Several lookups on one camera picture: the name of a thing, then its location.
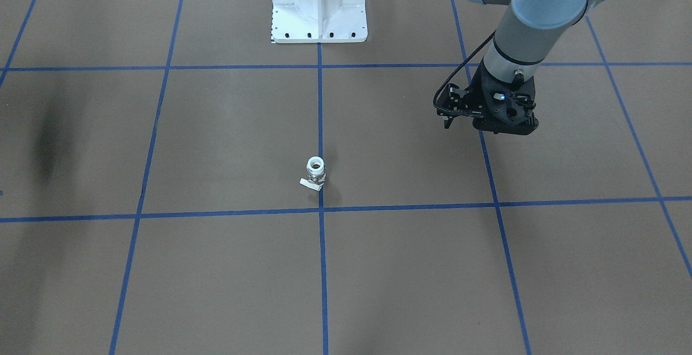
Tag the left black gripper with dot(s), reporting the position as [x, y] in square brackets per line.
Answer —
[479, 92]

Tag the white PPR ball valve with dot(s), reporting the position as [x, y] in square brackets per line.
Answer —
[316, 174]

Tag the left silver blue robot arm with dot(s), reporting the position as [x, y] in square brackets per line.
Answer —
[526, 34]

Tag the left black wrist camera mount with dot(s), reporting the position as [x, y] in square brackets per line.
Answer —
[512, 114]

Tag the white camera mast with base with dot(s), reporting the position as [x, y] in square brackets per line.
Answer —
[319, 21]

